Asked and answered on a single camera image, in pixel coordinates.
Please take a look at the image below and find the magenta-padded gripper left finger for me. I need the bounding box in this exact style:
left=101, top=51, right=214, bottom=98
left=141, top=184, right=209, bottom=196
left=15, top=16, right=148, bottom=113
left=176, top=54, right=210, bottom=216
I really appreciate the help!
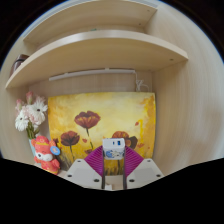
left=64, top=145, right=107, bottom=191

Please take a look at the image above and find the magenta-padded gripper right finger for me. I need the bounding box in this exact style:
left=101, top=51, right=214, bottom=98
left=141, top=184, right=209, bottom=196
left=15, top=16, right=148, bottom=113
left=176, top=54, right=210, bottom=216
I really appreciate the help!
left=122, top=145, right=165, bottom=191

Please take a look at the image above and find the red plush mouse toy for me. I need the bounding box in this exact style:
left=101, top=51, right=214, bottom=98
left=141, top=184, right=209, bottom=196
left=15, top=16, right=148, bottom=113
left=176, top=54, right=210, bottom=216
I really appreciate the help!
left=30, top=134, right=62, bottom=176

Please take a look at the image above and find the yellow poppy flower painting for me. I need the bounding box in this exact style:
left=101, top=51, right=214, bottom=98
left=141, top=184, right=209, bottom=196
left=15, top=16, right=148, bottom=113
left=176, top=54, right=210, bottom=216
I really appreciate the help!
left=47, top=91, right=157, bottom=173

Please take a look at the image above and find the pink and white flower bouquet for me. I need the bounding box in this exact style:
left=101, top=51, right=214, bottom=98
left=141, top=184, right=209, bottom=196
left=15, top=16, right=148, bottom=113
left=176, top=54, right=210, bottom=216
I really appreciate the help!
left=13, top=91, right=49, bottom=141

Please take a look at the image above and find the light wood shelf unit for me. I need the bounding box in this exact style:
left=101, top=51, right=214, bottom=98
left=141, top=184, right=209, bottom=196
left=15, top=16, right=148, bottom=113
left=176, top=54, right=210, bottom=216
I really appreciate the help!
left=4, top=0, right=190, bottom=90

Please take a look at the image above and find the white light bar cable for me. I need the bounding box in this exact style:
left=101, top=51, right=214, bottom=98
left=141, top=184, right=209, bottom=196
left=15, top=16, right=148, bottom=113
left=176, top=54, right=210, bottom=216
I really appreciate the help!
left=134, top=71, right=151, bottom=93

